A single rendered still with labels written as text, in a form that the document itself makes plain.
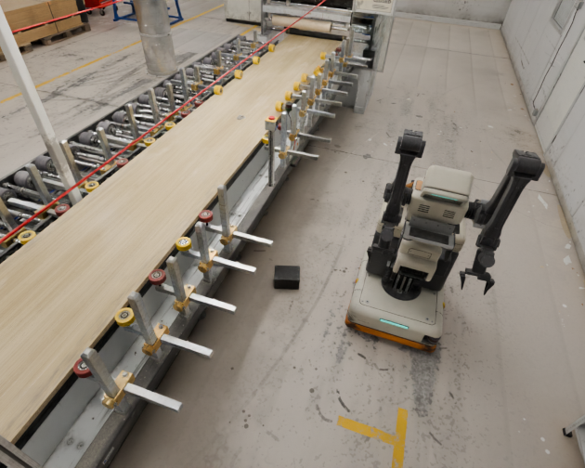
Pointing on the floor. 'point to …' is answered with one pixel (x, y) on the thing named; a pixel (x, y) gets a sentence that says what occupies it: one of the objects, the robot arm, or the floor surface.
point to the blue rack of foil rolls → (135, 13)
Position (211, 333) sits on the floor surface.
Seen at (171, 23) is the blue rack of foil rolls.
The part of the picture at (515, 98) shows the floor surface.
